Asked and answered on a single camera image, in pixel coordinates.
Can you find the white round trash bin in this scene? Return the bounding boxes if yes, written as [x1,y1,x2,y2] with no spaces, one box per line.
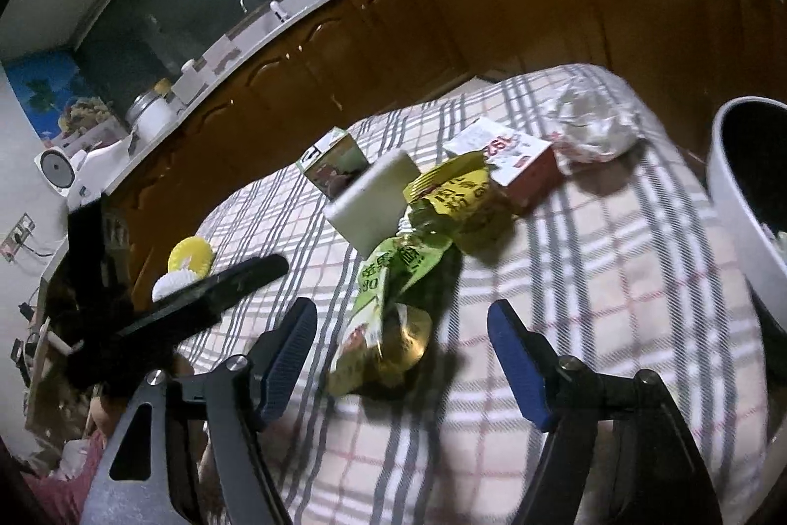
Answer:
[707,96,786,328]

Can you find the white kitchen countertop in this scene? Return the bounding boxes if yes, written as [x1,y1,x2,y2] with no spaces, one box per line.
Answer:
[67,0,333,205]

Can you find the yellow round sponge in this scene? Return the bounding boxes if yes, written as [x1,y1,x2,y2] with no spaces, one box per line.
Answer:
[167,236,215,278]

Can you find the green snack bag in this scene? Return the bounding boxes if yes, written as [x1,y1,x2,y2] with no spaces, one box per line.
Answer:
[327,232,452,397]

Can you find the plaid checkered tablecloth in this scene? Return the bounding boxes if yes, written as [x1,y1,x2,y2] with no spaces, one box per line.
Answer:
[180,109,768,524]

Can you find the white foam block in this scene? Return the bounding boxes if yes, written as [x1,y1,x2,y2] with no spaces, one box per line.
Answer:
[323,148,420,258]

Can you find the yellow snack bag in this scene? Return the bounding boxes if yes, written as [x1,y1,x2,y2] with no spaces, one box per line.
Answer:
[403,151,512,256]

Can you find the white red 1928 box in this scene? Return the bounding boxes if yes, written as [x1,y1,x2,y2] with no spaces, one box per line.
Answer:
[444,117,563,209]

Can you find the white small fan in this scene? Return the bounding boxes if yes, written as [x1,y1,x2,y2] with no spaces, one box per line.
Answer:
[33,147,87,197]

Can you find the white canister with lid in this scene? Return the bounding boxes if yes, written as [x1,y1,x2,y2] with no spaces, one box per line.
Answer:
[125,89,176,144]

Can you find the green white carton box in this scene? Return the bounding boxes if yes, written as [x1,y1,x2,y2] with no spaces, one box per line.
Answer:
[296,126,369,200]

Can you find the white crumpled paper ball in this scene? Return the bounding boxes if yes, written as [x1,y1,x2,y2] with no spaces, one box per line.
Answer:
[545,76,641,164]

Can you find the brown wooden lower cabinets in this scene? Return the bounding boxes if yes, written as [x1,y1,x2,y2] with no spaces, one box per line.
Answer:
[111,0,786,308]

